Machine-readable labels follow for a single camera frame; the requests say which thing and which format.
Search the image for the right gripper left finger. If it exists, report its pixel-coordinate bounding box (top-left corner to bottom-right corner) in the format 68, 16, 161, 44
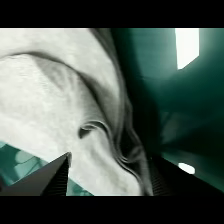
0, 151, 73, 197

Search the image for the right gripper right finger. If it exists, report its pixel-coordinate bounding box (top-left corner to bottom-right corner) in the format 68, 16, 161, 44
146, 155, 224, 197

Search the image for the light grey garment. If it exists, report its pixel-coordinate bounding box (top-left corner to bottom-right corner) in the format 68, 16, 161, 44
0, 27, 155, 197

